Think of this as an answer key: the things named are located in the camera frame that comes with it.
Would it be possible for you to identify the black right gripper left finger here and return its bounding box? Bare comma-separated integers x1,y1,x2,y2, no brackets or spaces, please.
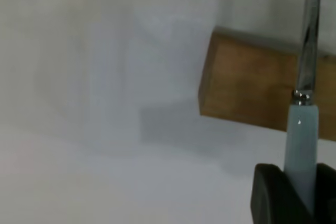
250,163,314,224

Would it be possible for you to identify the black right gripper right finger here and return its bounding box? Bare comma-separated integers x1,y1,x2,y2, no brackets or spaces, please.
314,163,336,224

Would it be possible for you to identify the metal spoon pale blue handle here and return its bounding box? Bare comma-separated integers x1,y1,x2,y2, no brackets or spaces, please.
285,0,322,218

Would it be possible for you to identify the arched wooden block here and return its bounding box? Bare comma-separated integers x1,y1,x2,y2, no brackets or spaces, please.
198,26,336,142

